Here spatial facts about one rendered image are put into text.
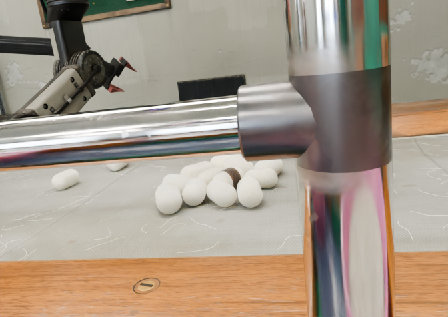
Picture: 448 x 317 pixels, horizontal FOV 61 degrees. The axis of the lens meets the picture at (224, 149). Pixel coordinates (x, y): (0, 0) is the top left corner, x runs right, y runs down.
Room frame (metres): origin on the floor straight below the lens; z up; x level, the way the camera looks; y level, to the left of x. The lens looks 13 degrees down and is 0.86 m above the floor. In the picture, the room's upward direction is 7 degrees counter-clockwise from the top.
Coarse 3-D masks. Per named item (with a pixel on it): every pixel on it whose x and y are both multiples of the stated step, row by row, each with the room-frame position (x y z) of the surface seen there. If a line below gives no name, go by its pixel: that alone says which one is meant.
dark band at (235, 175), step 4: (228, 168) 0.33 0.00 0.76; (232, 168) 0.33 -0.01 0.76; (228, 172) 0.32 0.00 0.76; (232, 172) 0.32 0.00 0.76; (236, 172) 0.32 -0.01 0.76; (232, 176) 0.32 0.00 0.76; (236, 176) 0.32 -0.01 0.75; (240, 176) 0.32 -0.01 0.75; (236, 180) 0.32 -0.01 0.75; (236, 184) 0.32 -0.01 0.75; (236, 188) 0.32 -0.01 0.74
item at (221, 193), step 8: (208, 184) 0.30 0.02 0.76; (216, 184) 0.29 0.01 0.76; (224, 184) 0.29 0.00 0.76; (208, 192) 0.30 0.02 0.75; (216, 192) 0.28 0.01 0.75; (224, 192) 0.28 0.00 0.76; (232, 192) 0.28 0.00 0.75; (216, 200) 0.28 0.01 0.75; (224, 200) 0.28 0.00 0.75; (232, 200) 0.28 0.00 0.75
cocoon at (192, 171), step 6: (204, 162) 0.36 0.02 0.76; (210, 162) 0.36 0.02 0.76; (186, 168) 0.35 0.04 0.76; (192, 168) 0.35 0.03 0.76; (198, 168) 0.35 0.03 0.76; (204, 168) 0.35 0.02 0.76; (210, 168) 0.35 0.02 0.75; (180, 174) 0.35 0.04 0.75; (186, 174) 0.34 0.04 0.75; (192, 174) 0.34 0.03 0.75; (198, 174) 0.35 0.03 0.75
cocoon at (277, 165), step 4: (264, 160) 0.34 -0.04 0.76; (268, 160) 0.34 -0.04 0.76; (272, 160) 0.34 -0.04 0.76; (276, 160) 0.34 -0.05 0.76; (280, 160) 0.35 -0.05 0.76; (256, 164) 0.34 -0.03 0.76; (260, 164) 0.33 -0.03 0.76; (264, 164) 0.33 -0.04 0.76; (268, 164) 0.33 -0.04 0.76; (272, 164) 0.34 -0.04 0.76; (276, 164) 0.34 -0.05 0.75; (280, 164) 0.34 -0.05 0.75; (256, 168) 0.34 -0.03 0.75; (260, 168) 0.33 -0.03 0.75; (264, 168) 0.33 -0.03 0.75; (272, 168) 0.33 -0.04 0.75; (276, 168) 0.34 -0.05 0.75; (280, 168) 0.34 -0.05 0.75; (276, 172) 0.34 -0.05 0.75; (280, 172) 0.35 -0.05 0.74
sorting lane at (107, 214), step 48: (432, 144) 0.39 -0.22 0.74; (0, 192) 0.41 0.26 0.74; (48, 192) 0.39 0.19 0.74; (96, 192) 0.37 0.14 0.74; (144, 192) 0.35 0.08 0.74; (288, 192) 0.30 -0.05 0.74; (432, 192) 0.26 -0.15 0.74; (0, 240) 0.28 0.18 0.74; (48, 240) 0.27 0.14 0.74; (96, 240) 0.25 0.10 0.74; (144, 240) 0.24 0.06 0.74; (192, 240) 0.24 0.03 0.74; (240, 240) 0.23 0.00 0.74; (288, 240) 0.22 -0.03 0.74; (432, 240) 0.20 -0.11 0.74
